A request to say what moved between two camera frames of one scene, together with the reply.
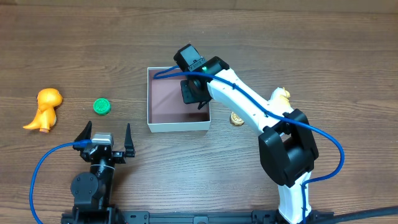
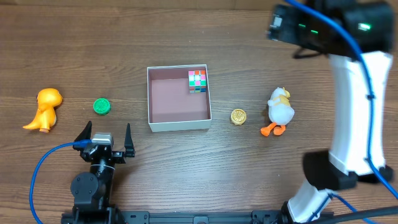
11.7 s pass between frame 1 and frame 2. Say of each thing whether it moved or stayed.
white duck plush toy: stayed
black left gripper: stayed
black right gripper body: moved
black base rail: stayed
